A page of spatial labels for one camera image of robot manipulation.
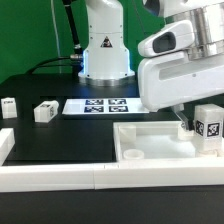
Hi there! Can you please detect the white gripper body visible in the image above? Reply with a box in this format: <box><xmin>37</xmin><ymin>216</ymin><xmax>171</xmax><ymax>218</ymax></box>
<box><xmin>138</xmin><ymin>53</ymin><xmax>224</xmax><ymax>112</ymax></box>

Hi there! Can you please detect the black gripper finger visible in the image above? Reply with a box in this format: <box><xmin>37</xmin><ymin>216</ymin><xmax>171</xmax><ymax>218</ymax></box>
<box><xmin>172</xmin><ymin>104</ymin><xmax>194</xmax><ymax>131</ymax></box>

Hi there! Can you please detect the white square tabletop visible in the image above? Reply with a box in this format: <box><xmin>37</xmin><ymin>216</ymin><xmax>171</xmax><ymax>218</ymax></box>
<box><xmin>113</xmin><ymin>121</ymin><xmax>224</xmax><ymax>161</ymax></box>

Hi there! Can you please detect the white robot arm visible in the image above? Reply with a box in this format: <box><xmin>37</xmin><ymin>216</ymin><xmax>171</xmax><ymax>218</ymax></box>
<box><xmin>79</xmin><ymin>0</ymin><xmax>224</xmax><ymax>112</ymax></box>

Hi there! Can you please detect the white sheet with tags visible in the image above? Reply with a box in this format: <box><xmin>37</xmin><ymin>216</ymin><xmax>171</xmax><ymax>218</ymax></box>
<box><xmin>63</xmin><ymin>98</ymin><xmax>148</xmax><ymax>115</ymax></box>

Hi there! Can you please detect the white front barrier wall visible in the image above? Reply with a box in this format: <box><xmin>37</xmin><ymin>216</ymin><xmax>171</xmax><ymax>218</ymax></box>
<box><xmin>0</xmin><ymin>157</ymin><xmax>224</xmax><ymax>192</ymax></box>

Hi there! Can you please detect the white barrier wall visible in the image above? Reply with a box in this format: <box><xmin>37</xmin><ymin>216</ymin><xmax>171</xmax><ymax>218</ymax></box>
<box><xmin>0</xmin><ymin>128</ymin><xmax>15</xmax><ymax>166</ymax></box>
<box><xmin>0</xmin><ymin>157</ymin><xmax>224</xmax><ymax>192</ymax></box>

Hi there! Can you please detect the black cable hose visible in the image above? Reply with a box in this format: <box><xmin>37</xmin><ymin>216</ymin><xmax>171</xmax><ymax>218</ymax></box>
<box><xmin>25</xmin><ymin>0</ymin><xmax>84</xmax><ymax>75</ymax></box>

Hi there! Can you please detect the grey thin cable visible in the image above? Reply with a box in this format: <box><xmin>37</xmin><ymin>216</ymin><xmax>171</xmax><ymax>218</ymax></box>
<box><xmin>50</xmin><ymin>0</ymin><xmax>63</xmax><ymax>75</ymax></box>

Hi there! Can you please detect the white left barrier wall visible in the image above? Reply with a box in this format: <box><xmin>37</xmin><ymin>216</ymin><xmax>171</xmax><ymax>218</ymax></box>
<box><xmin>0</xmin><ymin>128</ymin><xmax>15</xmax><ymax>166</ymax></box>

